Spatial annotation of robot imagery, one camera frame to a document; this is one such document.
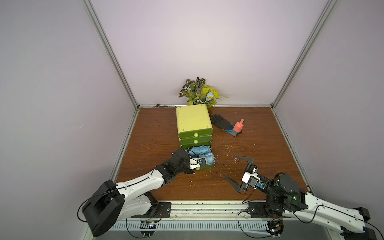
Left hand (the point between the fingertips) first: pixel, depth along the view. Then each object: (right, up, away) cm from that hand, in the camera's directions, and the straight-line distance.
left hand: (199, 158), depth 82 cm
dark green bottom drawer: (+3, -5, +1) cm, 6 cm away
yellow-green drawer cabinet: (-3, +17, -3) cm, 17 cm away
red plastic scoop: (+30, +17, +24) cm, 42 cm away
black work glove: (+21, +16, +24) cm, 36 cm away
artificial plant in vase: (0, +40, +21) cm, 46 cm away
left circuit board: (-25, -32, -11) cm, 42 cm away
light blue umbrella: (-2, +2, +7) cm, 8 cm away
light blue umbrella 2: (+6, +1, -3) cm, 7 cm away
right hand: (+13, +5, -24) cm, 28 cm away
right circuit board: (+36, -30, -13) cm, 49 cm away
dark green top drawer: (-3, +14, -1) cm, 14 cm away
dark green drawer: (-2, +10, +4) cm, 10 cm away
